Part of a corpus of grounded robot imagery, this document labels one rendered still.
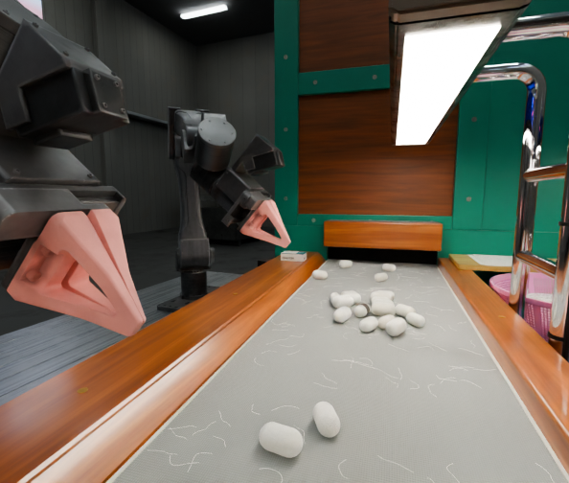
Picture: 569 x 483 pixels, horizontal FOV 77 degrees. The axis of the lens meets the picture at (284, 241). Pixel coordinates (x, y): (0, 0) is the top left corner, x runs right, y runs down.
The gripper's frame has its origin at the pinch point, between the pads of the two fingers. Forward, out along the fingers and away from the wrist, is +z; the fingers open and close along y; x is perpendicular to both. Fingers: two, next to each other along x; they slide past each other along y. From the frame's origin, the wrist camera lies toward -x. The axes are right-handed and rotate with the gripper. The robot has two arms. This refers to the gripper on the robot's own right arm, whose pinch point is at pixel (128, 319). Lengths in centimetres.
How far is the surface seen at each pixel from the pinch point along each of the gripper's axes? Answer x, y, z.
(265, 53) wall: -81, 952, -504
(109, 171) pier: 329, 625, -474
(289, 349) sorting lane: 6.2, 23.1, 10.4
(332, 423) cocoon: 0.0, 8.0, 15.4
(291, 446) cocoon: 1.7, 4.8, 13.6
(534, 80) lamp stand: -40, 43, 10
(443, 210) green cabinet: -21, 85, 19
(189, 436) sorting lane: 8.3, 5.2, 7.9
